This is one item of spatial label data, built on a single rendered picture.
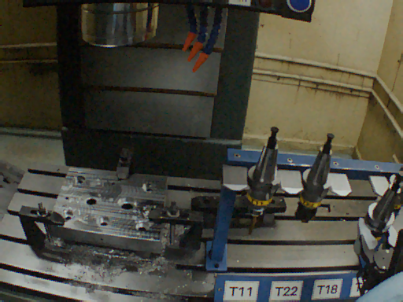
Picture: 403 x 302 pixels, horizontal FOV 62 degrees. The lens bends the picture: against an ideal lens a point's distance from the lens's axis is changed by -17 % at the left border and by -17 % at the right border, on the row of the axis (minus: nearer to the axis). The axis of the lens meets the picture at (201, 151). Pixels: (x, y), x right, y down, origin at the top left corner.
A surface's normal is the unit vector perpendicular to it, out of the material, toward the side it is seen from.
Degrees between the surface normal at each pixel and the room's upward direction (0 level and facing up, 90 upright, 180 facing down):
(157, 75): 90
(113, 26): 90
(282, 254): 0
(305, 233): 0
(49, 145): 0
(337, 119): 90
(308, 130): 90
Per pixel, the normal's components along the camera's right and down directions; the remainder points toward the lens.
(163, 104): -0.03, 0.58
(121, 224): 0.08, -0.81
